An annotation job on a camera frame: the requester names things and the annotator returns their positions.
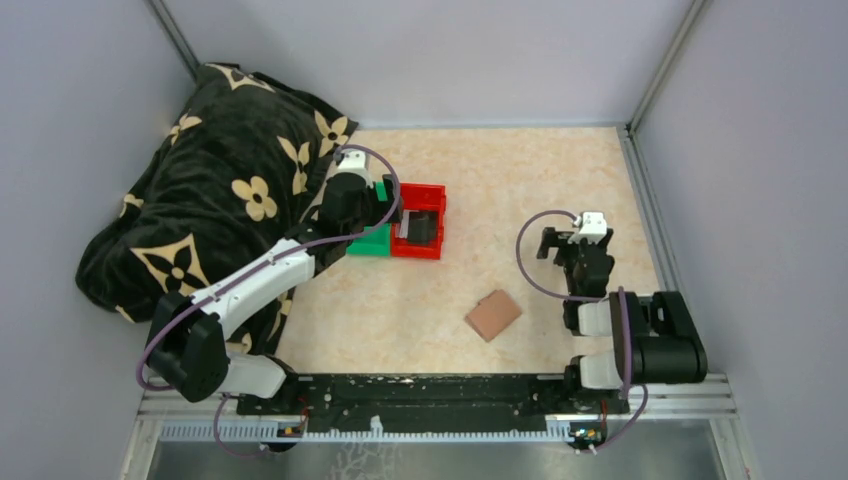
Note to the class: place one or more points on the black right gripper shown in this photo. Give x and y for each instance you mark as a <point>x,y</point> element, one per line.
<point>559,239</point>

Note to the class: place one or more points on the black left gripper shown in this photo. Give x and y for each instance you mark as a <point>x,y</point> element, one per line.
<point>381,208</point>

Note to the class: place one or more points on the brown leather card holder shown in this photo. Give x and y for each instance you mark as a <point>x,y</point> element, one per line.
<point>493,314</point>

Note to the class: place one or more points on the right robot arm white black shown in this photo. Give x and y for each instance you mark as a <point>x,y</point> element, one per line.
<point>654,339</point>

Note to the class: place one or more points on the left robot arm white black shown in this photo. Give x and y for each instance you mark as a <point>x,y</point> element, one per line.
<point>186,343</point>

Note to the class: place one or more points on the black card in red bin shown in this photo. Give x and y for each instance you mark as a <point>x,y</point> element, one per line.
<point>422,227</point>

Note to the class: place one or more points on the red plastic bin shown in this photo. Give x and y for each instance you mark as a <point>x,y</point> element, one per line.
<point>419,197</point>

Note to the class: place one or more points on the black floral blanket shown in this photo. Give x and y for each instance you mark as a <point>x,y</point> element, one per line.
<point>241,165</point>

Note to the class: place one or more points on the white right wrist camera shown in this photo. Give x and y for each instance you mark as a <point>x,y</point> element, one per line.
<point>590,226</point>

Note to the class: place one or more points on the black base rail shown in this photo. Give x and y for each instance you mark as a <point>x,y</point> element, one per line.
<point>523,393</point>

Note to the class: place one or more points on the aluminium frame rail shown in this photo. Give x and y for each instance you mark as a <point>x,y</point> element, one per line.
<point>713,398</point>

